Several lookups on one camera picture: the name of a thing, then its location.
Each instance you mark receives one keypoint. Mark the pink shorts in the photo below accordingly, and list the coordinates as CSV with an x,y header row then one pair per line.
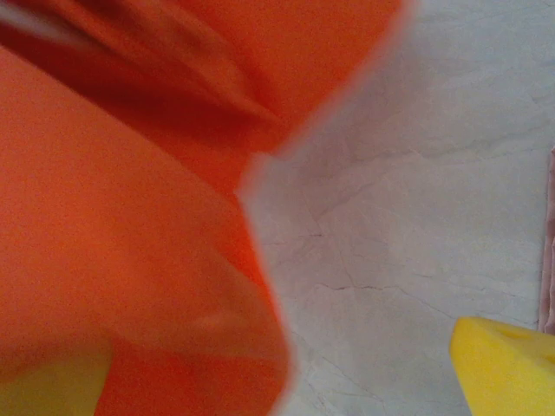
x,y
550,242

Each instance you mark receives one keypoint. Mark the orange shorts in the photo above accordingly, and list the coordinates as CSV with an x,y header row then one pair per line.
x,y
130,216

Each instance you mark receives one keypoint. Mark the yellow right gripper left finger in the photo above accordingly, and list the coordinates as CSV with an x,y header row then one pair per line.
x,y
47,385

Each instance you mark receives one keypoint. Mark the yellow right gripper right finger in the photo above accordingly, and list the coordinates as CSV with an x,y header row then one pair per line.
x,y
507,368

